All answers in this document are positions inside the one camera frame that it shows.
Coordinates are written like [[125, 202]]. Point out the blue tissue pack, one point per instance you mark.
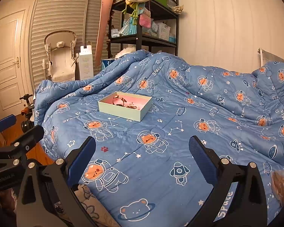
[[107, 63]]

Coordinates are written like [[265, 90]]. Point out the white baby high chair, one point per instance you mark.
[[60, 56]]

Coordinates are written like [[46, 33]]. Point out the white fluffy cloth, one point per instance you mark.
[[125, 51]]

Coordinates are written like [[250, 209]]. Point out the blue containers on shelf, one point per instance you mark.
[[129, 29]]

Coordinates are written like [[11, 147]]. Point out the white panel door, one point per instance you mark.
[[7, 63]]

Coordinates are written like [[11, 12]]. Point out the white metal frame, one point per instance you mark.
[[272, 56]]

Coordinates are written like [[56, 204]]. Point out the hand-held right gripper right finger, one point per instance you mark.
[[202, 160]]

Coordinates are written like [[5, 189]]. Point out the white plastic basket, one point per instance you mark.
[[163, 31]]

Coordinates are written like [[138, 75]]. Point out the patterned beige pillow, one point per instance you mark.
[[94, 208]]

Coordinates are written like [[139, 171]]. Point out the small tricycle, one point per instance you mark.
[[28, 118]]

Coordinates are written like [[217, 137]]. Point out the tall white carton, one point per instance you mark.
[[86, 63]]

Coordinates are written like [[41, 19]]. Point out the mint box with pink lining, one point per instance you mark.
[[123, 110]]

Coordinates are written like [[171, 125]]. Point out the pink hanging cloth strip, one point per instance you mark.
[[104, 23]]

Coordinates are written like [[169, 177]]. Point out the louvred wardrobe door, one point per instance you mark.
[[61, 11]]

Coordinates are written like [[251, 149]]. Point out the black shelf rack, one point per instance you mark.
[[139, 28]]

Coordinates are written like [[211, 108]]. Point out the pink knitted pouch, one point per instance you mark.
[[144, 20]]

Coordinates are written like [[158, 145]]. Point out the green hanging toy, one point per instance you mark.
[[132, 14]]

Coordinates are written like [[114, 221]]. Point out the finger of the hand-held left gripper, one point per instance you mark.
[[30, 134], [6, 123]]

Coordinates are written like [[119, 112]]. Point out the blue astronaut bear printed blanket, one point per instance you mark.
[[179, 123]]

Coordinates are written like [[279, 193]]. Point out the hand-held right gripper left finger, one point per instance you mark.
[[82, 160]]

